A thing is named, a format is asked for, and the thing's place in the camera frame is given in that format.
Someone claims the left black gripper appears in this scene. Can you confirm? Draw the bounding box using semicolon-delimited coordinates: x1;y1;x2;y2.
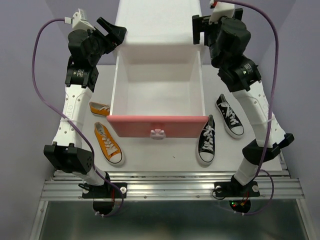
87;18;127;65

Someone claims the dark pink drawer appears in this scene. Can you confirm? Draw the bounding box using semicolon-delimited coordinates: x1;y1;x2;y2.
107;45;208;140

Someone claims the black sneaker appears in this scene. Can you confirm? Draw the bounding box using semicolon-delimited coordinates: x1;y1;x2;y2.
196;114;216;168
215;94;244;139

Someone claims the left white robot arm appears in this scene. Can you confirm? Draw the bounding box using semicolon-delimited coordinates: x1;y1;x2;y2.
43;13;127;199

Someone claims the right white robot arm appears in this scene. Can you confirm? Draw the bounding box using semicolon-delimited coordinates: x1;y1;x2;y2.
192;2;294;200

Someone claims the white plastic drawer cabinet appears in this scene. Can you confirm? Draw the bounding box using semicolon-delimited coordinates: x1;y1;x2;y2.
115;0;205;64

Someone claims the orange sneaker near cabinet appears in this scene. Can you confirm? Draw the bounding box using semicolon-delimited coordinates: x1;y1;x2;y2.
89;101;110;117

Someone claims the orange sneaker front left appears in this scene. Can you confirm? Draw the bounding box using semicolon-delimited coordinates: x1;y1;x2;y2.
94;122;125;167

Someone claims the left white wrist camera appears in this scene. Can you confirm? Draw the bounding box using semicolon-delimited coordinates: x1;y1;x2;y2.
63;8;95;31

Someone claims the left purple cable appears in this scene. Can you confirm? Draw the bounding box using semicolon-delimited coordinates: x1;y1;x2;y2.
31;18;124;218

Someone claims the purple cable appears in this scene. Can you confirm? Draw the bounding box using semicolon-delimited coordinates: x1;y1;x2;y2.
214;0;280;217
31;18;124;218

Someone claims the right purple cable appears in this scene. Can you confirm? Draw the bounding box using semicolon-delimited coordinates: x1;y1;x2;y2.
214;0;280;217

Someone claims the aluminium mounting rail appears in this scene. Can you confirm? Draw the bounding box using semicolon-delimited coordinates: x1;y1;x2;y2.
40;170;305;201

